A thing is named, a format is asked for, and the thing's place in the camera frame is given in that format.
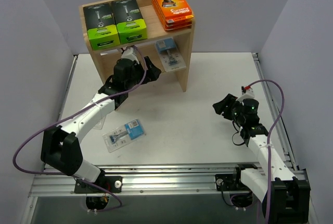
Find blue razor blister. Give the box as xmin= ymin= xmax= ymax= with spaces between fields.
xmin=93 ymin=117 xmax=106 ymax=130
xmin=103 ymin=119 xmax=146 ymax=153
xmin=155 ymin=38 xmax=186 ymax=72

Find green black razor box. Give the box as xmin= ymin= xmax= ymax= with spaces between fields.
xmin=83 ymin=3 xmax=121 ymax=51
xmin=111 ymin=0 xmax=148 ymax=44

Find orange Fusion box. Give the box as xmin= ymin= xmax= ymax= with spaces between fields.
xmin=152 ymin=0 xmax=194 ymax=23
xmin=162 ymin=15 xmax=194 ymax=25
xmin=163 ymin=21 xmax=192 ymax=31

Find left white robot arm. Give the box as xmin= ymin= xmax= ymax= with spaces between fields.
xmin=41 ymin=56 xmax=161 ymax=183

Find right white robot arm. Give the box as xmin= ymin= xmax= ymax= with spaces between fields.
xmin=213 ymin=94 xmax=311 ymax=223

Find wooden two-tier shelf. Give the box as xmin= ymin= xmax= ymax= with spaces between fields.
xmin=78 ymin=0 xmax=196 ymax=112

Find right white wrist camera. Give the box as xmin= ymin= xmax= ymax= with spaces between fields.
xmin=238 ymin=86 xmax=255 ymax=102

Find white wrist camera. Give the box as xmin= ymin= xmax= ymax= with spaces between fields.
xmin=238 ymin=86 xmax=255 ymax=102
xmin=121 ymin=47 xmax=139 ymax=64

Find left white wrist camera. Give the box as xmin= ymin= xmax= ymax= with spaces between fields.
xmin=121 ymin=47 xmax=139 ymax=64

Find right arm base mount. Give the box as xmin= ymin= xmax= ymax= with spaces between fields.
xmin=215 ymin=173 xmax=250 ymax=192

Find aluminium frame rail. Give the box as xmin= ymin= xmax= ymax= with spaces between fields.
xmin=28 ymin=163 xmax=311 ymax=197

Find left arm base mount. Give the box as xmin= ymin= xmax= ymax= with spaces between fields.
xmin=74 ymin=175 xmax=123 ymax=194

